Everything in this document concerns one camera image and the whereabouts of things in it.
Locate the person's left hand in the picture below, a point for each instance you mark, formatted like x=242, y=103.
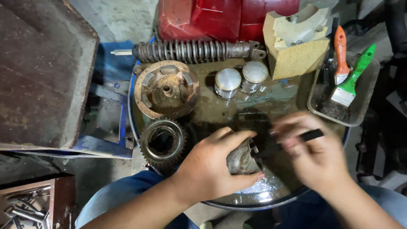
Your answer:
x=203, y=168

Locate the person's right hand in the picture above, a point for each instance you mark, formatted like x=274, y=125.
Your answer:
x=313, y=159

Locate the person's right fingers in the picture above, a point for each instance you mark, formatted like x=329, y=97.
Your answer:
x=287, y=132

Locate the metal piston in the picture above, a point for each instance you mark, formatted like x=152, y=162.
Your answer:
x=242, y=159

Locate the silver piston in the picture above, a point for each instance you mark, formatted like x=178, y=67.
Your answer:
x=254, y=76
x=227, y=83

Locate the round oily metal basin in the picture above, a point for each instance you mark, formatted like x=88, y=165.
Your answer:
x=219, y=108

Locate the clear plastic tray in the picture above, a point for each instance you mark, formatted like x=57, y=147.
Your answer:
x=359, y=105

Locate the coil spring shock absorber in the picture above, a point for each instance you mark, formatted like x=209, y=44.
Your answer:
x=194, y=51

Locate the dark toothed gear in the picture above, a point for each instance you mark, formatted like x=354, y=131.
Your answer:
x=162, y=141

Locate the rusty clutch hub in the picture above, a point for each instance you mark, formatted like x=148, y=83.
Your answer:
x=167, y=89

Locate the red metal panel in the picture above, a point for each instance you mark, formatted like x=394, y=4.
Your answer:
x=222, y=19

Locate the person's blue jeans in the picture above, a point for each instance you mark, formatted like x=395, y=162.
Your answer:
x=133, y=190

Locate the rusty metal box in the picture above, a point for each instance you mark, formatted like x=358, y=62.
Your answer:
x=41, y=73

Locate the wooden box of tools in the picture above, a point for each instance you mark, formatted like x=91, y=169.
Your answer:
x=31, y=206

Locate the blue metal frame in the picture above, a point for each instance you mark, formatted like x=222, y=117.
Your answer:
x=111, y=105

